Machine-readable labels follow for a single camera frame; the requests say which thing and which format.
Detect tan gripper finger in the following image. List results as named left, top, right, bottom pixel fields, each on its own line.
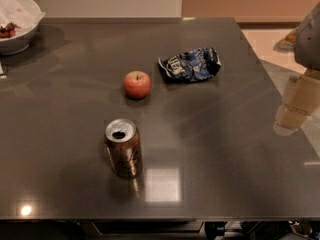
left=273, top=69, right=320, bottom=136

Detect blue chip bag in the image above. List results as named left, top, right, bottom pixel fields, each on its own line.
left=158, top=47, right=221, bottom=83

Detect red apple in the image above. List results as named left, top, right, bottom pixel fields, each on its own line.
left=124, top=71, right=151, bottom=99

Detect brown soda can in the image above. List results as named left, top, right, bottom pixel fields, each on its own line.
left=105, top=118, right=143, bottom=178

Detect white napkin in bowl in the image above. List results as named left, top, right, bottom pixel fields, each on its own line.
left=0, top=0, right=45, bottom=29

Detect white bowl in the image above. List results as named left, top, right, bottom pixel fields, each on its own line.
left=0, top=0, right=46, bottom=56

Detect red fruit in bowl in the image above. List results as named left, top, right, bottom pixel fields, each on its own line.
left=0, top=22, right=18, bottom=39

